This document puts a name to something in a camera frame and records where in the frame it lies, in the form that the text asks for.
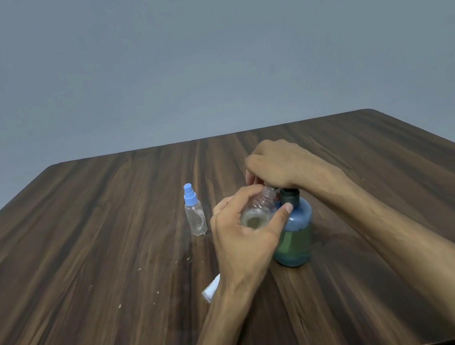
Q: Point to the person's left hand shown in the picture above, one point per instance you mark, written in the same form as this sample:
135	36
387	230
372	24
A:
243	252

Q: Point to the person's right hand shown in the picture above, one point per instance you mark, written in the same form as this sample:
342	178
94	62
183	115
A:
289	162

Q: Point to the clear small bottle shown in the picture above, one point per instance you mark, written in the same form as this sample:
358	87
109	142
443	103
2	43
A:
260	210

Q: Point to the white spray cap with tube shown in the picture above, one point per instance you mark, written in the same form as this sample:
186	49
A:
211	290

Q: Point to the blue green pump bottle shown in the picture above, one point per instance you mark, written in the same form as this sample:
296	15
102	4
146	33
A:
296	243

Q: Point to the blue-capped small spray bottle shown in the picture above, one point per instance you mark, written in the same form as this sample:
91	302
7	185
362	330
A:
196	221

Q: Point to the person's left forearm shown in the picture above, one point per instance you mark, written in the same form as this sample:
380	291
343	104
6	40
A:
216	337

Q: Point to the person's right forearm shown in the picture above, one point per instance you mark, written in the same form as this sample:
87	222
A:
421	242

